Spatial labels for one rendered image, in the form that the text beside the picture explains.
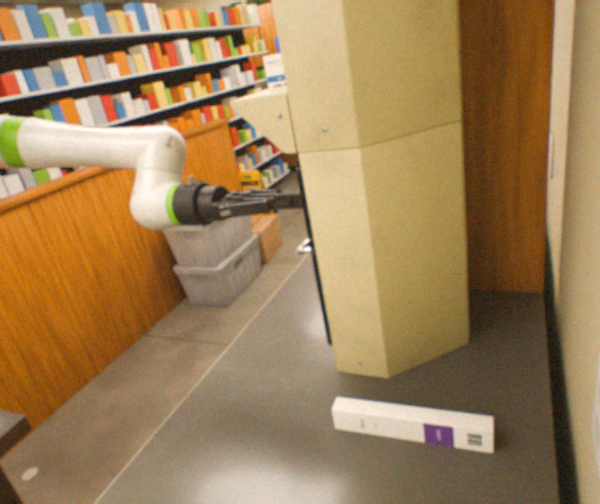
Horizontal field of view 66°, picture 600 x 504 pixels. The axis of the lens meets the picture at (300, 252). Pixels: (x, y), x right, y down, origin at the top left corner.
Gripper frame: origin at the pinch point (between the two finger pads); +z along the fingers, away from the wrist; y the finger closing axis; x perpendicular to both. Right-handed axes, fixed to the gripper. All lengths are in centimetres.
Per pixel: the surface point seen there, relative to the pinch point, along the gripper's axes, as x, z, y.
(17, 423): 37, -60, -35
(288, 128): -14.4, 3.9, -4.7
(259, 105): -18.7, -0.7, -4.7
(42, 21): -71, -242, 166
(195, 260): 93, -162, 151
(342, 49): -25.0, 15.1, -4.7
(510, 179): 8, 38, 32
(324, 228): 3.9, 7.5, -4.7
